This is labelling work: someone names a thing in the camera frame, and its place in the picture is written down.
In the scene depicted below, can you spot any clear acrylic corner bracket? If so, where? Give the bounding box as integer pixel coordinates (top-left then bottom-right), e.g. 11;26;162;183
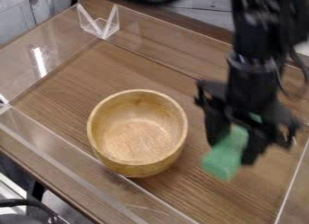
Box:
76;4;119;40

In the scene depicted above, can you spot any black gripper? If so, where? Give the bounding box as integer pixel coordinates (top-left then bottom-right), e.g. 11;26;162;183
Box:
194;58;301;165

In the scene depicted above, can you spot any black table leg bracket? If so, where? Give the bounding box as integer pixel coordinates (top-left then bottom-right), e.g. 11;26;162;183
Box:
27;181;70;224

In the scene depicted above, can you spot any clear acrylic tray wall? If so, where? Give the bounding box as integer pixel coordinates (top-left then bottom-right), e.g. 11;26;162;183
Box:
0;95;198;224

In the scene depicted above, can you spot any black cable below table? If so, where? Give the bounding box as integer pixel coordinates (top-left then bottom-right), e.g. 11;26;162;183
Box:
0;199;56;224

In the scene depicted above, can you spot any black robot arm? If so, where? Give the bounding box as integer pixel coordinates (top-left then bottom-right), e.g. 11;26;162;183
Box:
194;0;309;165

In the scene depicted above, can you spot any green rectangular block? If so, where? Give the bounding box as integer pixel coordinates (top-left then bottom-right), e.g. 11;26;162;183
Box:
202;112;265;182

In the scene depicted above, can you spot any brown wooden bowl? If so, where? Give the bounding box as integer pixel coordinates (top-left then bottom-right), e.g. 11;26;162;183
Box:
87;89;189;178

